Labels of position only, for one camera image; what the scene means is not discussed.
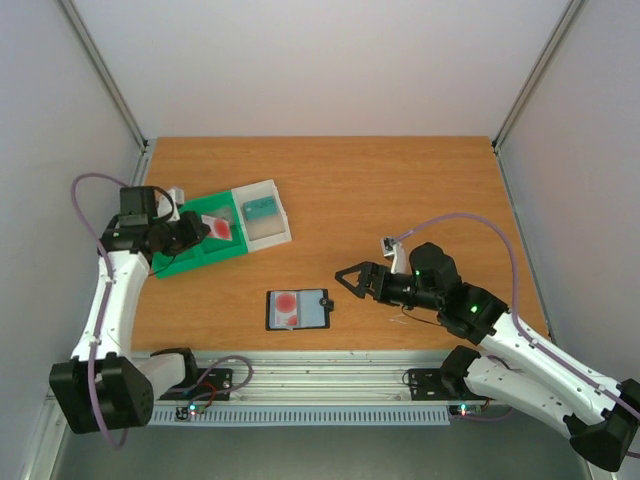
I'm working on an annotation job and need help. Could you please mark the white card red circle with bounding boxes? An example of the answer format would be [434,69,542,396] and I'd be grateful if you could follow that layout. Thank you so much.
[269,291,298,330]
[201,215,233,242]

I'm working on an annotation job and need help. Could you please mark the black card holder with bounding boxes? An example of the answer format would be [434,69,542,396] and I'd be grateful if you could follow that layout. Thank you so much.
[265,289,335,331]

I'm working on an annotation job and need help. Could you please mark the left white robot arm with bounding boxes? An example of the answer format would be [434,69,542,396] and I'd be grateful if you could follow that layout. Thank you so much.
[49,186,210,434]

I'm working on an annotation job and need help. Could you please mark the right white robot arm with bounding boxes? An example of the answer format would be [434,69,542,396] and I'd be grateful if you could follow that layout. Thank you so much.
[335,243,639,472]

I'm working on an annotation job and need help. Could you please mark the grey credit card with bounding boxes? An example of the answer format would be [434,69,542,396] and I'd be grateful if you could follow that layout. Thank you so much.
[212,205,235,225]

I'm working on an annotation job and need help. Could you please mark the teal credit card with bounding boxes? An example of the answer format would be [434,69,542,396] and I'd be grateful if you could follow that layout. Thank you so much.
[242,196,279,221]

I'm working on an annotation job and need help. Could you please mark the green plastic tray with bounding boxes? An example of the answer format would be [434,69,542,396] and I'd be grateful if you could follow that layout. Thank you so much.
[152,190,248,278]

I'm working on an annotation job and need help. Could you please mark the clear plastic tray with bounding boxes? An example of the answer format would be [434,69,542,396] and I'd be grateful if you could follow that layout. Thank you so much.
[231,179,292,253]

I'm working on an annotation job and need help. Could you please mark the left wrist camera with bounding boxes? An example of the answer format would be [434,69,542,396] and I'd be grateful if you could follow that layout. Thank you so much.
[157,187,185,221]

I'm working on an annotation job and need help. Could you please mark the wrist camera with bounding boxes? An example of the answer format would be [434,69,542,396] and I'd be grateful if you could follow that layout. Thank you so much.
[381,237,408,274]
[157,187,185,221]

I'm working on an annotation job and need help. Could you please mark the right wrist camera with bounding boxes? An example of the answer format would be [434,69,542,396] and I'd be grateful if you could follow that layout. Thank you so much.
[381,237,408,274]

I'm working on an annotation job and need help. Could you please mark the aluminium rail frame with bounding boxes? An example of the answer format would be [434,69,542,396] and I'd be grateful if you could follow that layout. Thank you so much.
[45,349,591,407]

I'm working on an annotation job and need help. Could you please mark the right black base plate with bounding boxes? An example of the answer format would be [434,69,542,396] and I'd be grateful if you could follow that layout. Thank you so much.
[401,368,486,402]

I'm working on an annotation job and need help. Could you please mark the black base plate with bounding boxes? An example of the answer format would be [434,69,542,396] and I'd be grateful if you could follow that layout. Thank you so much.
[401,368,486,402]
[160,368,233,401]

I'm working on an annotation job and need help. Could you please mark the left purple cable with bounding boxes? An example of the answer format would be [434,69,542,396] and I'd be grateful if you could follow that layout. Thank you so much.
[70,173,131,450]

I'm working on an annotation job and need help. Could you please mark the purple cable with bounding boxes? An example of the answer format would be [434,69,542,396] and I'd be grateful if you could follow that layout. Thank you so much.
[70,173,131,450]
[394,213,640,424]

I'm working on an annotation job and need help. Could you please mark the grey slotted cable duct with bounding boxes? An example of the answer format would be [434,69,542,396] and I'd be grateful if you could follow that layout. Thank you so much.
[149,404,450,428]

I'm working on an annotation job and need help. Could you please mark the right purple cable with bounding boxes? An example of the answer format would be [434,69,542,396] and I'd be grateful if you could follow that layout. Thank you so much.
[394,213,640,424]

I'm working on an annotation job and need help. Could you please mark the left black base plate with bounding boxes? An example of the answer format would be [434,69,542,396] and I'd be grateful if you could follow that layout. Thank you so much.
[160,368,233,401]

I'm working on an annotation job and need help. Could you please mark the left frame post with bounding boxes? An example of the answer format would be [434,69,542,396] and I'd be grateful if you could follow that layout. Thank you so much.
[54,0,150,151]

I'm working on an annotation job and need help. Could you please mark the frame post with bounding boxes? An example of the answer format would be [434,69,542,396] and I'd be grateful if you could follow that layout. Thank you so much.
[54,0,150,151]
[491,0,589,151]

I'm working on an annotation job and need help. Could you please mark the right frame post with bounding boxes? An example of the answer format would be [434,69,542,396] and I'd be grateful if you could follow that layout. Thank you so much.
[491,0,589,151]

